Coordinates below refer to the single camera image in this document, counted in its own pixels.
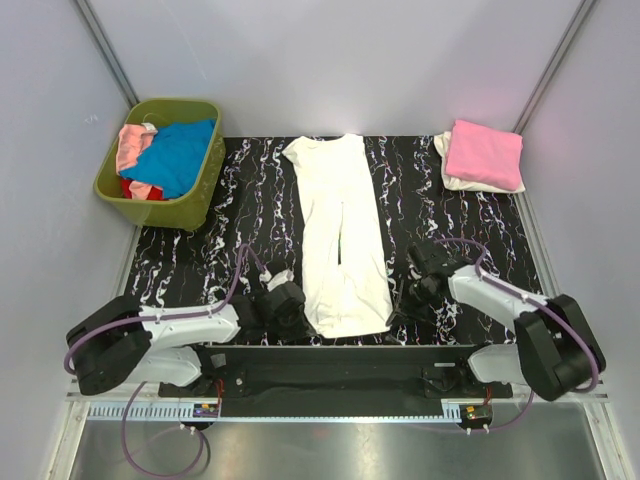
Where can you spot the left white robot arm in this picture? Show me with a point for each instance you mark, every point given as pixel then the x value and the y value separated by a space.
pixel 126 342

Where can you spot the salmon pink t shirt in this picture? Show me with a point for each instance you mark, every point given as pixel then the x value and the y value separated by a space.
pixel 132 141

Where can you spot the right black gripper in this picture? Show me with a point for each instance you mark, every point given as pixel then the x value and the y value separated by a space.
pixel 396 312

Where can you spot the folded cream t shirt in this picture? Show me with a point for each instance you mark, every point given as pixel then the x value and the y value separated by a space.
pixel 441 143

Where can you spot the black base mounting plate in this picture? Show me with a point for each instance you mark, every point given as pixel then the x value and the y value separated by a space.
pixel 324 406

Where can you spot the red t shirt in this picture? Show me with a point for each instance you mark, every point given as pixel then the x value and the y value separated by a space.
pixel 140 191

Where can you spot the blue t shirt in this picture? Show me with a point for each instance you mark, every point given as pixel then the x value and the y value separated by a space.
pixel 173 160

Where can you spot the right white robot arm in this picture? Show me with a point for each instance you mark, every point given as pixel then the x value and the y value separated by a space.
pixel 554 352

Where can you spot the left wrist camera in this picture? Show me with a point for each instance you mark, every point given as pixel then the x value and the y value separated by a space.
pixel 272 281

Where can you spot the white printed t shirt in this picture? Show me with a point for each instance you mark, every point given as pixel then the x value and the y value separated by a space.
pixel 344 276

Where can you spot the aluminium frame rail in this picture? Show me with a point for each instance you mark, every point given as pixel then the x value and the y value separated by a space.
pixel 249 379

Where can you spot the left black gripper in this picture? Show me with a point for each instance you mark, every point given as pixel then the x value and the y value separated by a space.
pixel 301 330

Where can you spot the white slotted cable duct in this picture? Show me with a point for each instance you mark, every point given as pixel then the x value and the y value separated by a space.
pixel 155 411

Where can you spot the black marble pattern mat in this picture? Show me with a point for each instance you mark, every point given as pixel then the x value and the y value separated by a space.
pixel 255 223

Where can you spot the folded pink t shirt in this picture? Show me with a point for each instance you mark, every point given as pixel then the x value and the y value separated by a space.
pixel 484 155

